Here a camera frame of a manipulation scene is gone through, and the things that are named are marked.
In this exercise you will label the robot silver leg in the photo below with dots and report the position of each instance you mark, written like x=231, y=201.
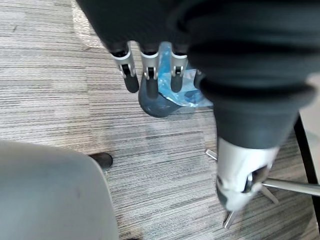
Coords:
x=50, y=195

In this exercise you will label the small dark grey bin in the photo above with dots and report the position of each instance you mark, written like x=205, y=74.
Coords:
x=160, y=107

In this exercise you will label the white table with black frame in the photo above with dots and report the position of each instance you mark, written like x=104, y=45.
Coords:
x=304, y=150

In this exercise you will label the robot dark foot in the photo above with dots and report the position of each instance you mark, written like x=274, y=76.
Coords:
x=103, y=159

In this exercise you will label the clear plastic sheet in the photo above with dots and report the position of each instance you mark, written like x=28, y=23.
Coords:
x=82, y=30

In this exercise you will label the blue plastic trash bag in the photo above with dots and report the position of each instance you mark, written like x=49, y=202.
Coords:
x=165, y=85

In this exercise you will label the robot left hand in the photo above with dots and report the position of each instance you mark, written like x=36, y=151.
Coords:
x=225, y=50

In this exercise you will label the chrome star chair base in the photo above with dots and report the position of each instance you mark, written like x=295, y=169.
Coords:
x=287, y=186

